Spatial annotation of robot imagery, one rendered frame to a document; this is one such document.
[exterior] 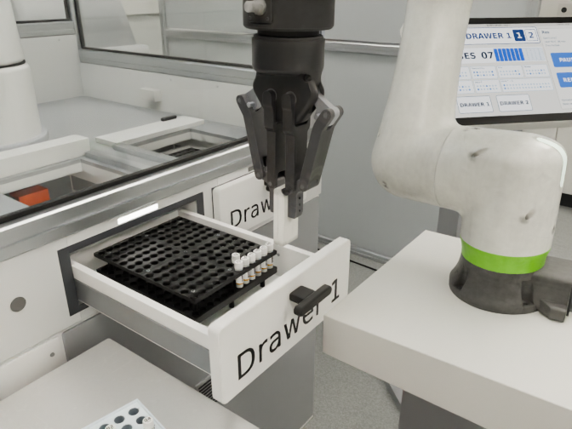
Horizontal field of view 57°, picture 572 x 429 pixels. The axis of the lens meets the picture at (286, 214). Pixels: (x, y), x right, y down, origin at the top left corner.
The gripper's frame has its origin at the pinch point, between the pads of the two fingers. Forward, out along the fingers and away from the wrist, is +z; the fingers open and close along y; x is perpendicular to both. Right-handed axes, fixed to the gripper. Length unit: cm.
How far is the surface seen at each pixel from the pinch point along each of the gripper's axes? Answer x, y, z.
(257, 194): 31.4, -30.7, 14.9
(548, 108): 103, 7, 4
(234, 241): 10.5, -18.1, 13.4
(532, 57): 109, 0, -8
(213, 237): 9.4, -21.7, 13.4
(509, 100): 96, -1, 2
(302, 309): 0.1, 2.7, 12.2
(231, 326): -8.9, -0.9, 11.2
